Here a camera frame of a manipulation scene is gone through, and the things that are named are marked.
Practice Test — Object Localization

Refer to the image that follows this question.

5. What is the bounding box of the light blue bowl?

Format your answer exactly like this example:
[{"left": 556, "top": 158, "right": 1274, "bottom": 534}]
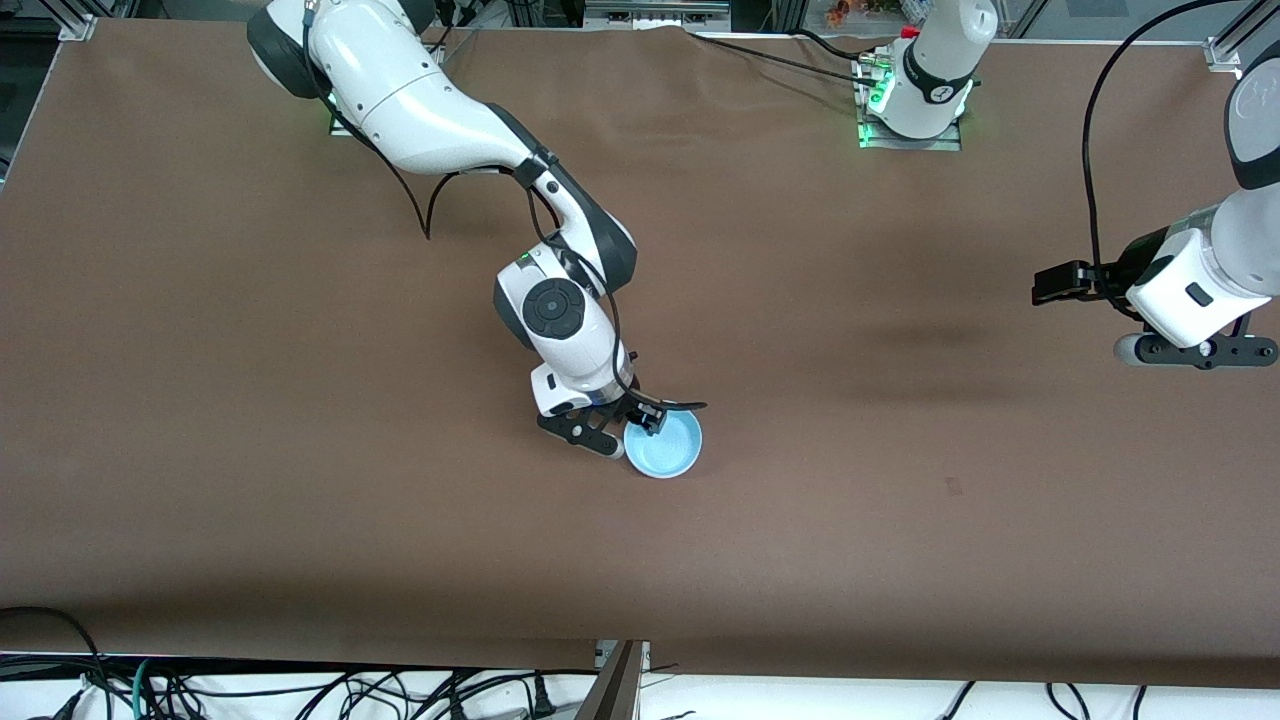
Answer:
[{"left": 622, "top": 408, "right": 704, "bottom": 480}]

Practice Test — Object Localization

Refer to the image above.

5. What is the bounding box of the brown table cloth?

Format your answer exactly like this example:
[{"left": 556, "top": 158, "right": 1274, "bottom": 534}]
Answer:
[{"left": 0, "top": 20, "right": 1280, "bottom": 691}]

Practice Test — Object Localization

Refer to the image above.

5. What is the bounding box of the grey power strip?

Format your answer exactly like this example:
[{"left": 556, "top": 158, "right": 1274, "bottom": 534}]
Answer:
[{"left": 584, "top": 0, "right": 732, "bottom": 32}]

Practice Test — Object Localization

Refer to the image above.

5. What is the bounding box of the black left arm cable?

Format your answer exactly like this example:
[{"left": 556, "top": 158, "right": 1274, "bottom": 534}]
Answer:
[{"left": 1082, "top": 0, "right": 1237, "bottom": 323}]

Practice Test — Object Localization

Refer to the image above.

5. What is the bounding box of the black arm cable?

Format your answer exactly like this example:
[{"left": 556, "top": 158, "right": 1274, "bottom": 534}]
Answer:
[
  {"left": 1082, "top": 0, "right": 1237, "bottom": 323},
  {"left": 300, "top": 0, "right": 709, "bottom": 414}
]

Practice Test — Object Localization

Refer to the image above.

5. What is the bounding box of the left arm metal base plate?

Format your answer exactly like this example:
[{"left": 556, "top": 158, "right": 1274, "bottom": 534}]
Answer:
[{"left": 856, "top": 55, "right": 964, "bottom": 153}]

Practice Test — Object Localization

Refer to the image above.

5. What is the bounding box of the aluminium frame corner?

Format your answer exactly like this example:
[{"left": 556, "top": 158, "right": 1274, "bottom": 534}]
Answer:
[{"left": 1203, "top": 0, "right": 1280, "bottom": 73}]

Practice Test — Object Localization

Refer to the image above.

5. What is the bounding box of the aluminium profile post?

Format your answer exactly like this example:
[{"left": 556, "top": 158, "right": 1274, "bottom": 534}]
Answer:
[{"left": 575, "top": 640, "right": 652, "bottom": 720}]

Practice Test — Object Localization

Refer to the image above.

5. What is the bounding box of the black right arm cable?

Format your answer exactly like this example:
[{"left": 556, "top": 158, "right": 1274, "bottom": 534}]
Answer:
[{"left": 300, "top": 0, "right": 709, "bottom": 414}]

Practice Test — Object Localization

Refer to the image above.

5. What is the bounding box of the black cable across cloth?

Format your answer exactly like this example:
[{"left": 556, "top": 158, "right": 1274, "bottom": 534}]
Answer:
[{"left": 685, "top": 30, "right": 883, "bottom": 89}]

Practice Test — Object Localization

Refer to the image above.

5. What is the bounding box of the thick black looped cable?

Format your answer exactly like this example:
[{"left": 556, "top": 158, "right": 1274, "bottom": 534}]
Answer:
[{"left": 0, "top": 605, "right": 109, "bottom": 720}]

